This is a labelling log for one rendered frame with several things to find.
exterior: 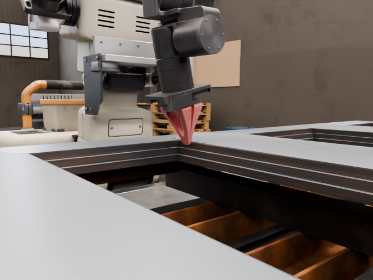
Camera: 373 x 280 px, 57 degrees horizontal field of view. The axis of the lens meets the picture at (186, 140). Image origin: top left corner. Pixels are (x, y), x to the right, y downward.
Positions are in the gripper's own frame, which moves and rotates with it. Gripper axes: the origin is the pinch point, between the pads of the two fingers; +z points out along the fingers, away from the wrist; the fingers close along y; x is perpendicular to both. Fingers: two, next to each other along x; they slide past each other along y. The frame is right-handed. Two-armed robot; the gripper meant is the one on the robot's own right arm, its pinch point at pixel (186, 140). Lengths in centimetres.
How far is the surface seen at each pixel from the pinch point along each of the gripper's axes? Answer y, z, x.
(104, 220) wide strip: -28.6, -7.0, -29.0
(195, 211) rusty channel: -0.7, 14.1, 0.0
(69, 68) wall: 365, 3, 1043
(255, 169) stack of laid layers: -1.0, 2.2, -16.5
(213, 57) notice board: 387, 17, 408
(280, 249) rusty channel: -1.4, 13.7, -20.0
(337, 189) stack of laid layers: -1.5, 2.0, -29.1
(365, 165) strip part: 1.9, 0.0, -30.7
